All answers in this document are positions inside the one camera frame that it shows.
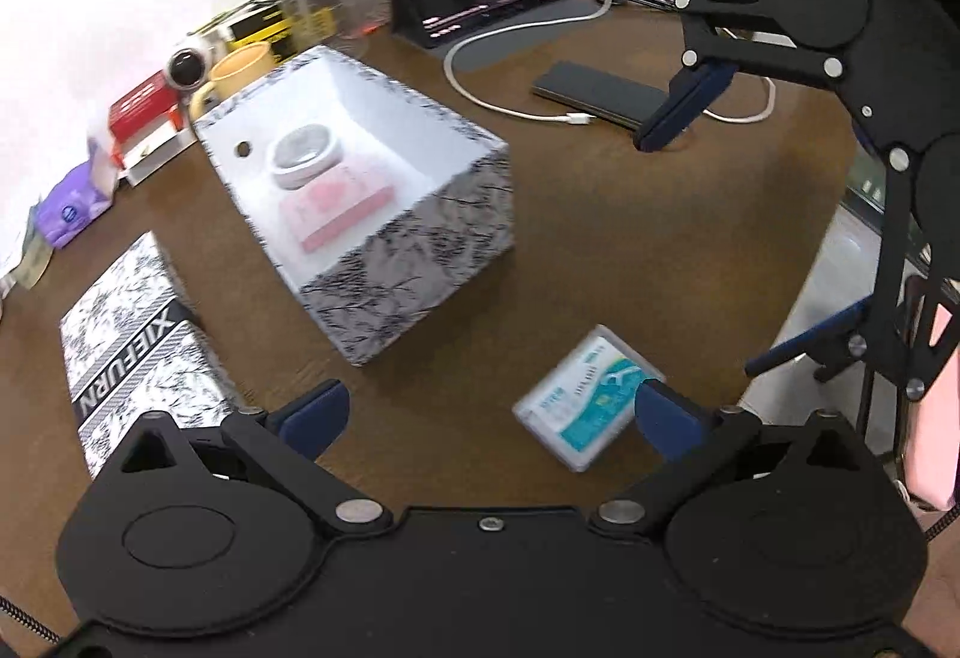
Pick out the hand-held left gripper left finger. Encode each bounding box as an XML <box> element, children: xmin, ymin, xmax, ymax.
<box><xmin>112</xmin><ymin>379</ymin><xmax>395</xmax><ymax>540</ymax></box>

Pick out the white round case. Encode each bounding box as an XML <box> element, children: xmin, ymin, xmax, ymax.
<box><xmin>267</xmin><ymin>124</ymin><xmax>345</xmax><ymax>191</ymax></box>

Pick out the purple tissue pack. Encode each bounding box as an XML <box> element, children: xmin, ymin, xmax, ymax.
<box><xmin>33</xmin><ymin>137</ymin><xmax>122</xmax><ymax>251</ymax></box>

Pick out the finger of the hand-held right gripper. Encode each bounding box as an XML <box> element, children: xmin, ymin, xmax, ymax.
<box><xmin>744</xmin><ymin>144</ymin><xmax>960</xmax><ymax>404</ymax></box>
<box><xmin>635</xmin><ymin>0</ymin><xmax>912</xmax><ymax>173</ymax></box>

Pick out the red and white box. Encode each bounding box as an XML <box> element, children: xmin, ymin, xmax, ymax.
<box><xmin>107</xmin><ymin>68</ymin><xmax>198</xmax><ymax>187</ymax></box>

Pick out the floral box lid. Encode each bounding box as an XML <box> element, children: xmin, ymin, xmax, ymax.
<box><xmin>60</xmin><ymin>230</ymin><xmax>242</xmax><ymax>480</ymax></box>

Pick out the black and yellow box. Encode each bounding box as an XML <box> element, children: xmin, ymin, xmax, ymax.
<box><xmin>213</xmin><ymin>0</ymin><xmax>335</xmax><ymax>64</ymax></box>

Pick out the braided black cable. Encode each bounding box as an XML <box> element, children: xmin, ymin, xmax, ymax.
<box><xmin>0</xmin><ymin>592</ymin><xmax>62</xmax><ymax>658</ymax></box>

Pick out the yellow mug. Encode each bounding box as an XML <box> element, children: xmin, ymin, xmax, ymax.
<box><xmin>187</xmin><ymin>43</ymin><xmax>275</xmax><ymax>121</ymax></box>

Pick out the pink box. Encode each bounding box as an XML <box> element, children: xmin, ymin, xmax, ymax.
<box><xmin>278</xmin><ymin>167</ymin><xmax>397</xmax><ymax>253</ymax></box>

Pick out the clear dental floss box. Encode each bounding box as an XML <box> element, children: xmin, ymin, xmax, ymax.
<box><xmin>512</xmin><ymin>324</ymin><xmax>668</xmax><ymax>474</ymax></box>

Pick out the tape roll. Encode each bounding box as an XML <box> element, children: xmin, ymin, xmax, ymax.
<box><xmin>13</xmin><ymin>229</ymin><xmax>55</xmax><ymax>289</ymax></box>

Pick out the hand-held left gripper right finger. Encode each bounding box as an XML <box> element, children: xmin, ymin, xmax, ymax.
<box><xmin>589</xmin><ymin>379</ymin><xmax>872</xmax><ymax>540</ymax></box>

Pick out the white round camera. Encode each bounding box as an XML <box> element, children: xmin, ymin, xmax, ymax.
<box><xmin>166</xmin><ymin>33</ymin><xmax>221</xmax><ymax>90</ymax></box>

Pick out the pink clothing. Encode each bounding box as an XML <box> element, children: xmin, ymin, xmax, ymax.
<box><xmin>898</xmin><ymin>274</ymin><xmax>960</xmax><ymax>510</ymax></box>

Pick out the brown wooden desktop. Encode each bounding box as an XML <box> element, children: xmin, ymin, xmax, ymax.
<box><xmin>0</xmin><ymin>0</ymin><xmax>872</xmax><ymax>629</ymax></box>

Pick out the dark flat phone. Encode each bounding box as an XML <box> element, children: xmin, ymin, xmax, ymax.
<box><xmin>532</xmin><ymin>60</ymin><xmax>673</xmax><ymax>131</ymax></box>

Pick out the white charging cable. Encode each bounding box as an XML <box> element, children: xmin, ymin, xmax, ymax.
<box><xmin>443</xmin><ymin>0</ymin><xmax>776</xmax><ymax>127</ymax></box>

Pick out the floral box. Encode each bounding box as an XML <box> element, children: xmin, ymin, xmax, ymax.
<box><xmin>193</xmin><ymin>44</ymin><xmax>518</xmax><ymax>369</ymax></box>

